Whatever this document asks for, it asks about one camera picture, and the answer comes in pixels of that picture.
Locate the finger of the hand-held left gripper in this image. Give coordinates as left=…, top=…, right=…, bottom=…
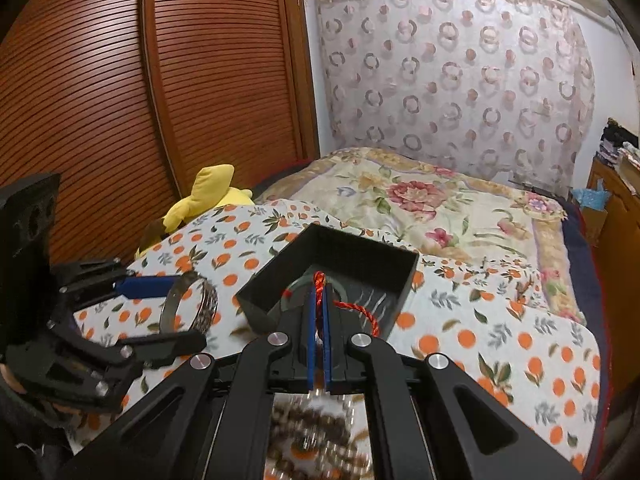
left=47, top=321, right=208, bottom=406
left=52, top=257, right=183, bottom=311

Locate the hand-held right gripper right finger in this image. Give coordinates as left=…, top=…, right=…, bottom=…
left=322, top=282, right=583, bottom=480

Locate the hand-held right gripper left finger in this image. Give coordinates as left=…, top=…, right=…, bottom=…
left=55, top=280, right=323, bottom=480

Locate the wide silver metal bangle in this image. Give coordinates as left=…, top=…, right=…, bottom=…
left=159, top=270, right=202, bottom=333

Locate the red braided cord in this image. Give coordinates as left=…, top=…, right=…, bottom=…
left=311, top=271, right=382, bottom=337

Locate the translucent jade bangle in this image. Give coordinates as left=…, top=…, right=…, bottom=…
left=281, top=274, right=352, bottom=322

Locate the sparkly silver mesh bangle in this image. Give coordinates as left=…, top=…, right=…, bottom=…
left=192, top=277, right=220, bottom=333

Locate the black jewelry box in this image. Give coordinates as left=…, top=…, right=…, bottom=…
left=235, top=222, right=420, bottom=341

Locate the white pearl necklace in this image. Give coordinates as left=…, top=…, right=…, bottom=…
left=310, top=391, right=363, bottom=443

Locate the brown wooden bead bracelet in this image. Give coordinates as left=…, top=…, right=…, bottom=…
left=267, top=395, right=373, bottom=478

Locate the person's left forearm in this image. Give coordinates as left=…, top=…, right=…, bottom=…
left=0, top=392, right=108, bottom=480

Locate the person's left hand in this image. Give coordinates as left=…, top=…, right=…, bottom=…
left=0, top=362, right=25, bottom=393

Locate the yellow plush toy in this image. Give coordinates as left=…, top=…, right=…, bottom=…
left=134, top=164, right=256, bottom=261

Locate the wooden louvered wardrobe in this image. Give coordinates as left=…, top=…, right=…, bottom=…
left=0, top=0, right=321, bottom=266

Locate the floral cream blanket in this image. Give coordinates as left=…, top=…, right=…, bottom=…
left=260, top=147, right=588, bottom=326

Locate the orange fruit print cloth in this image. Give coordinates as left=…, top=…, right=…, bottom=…
left=65, top=199, right=608, bottom=480

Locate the blue patterned bag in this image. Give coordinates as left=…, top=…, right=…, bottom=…
left=570, top=182, right=608, bottom=211

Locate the long wooden cabinet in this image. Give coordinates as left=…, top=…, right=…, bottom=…
left=585, top=155, right=640, bottom=396

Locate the stack of folded clothes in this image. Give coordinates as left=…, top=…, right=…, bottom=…
left=600, top=117, right=640, bottom=171

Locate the sheer curtain with ring pattern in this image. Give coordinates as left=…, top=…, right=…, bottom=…
left=314, top=0, right=598, bottom=198

